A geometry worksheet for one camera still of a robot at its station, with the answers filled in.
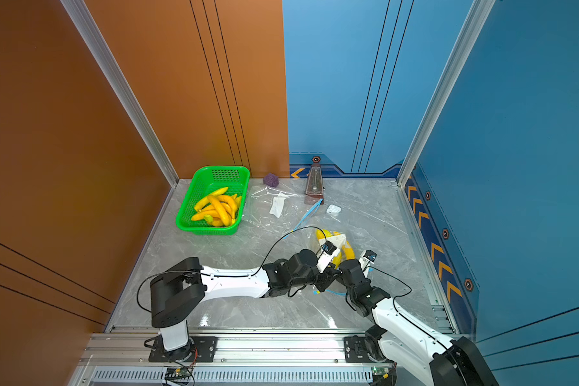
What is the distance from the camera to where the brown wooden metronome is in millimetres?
1013

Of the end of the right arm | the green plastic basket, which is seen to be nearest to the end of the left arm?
the end of the right arm

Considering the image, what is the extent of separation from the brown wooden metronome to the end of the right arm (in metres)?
0.41

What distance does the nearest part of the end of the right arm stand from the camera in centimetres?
61

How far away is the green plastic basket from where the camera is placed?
979 mm
